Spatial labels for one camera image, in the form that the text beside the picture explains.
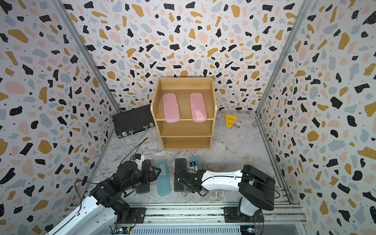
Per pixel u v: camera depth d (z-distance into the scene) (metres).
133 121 1.09
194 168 0.76
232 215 0.73
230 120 1.17
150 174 0.67
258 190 0.43
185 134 0.86
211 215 0.76
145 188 0.82
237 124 1.13
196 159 0.95
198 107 0.80
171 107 0.78
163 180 0.85
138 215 0.73
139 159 0.70
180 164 0.92
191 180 0.64
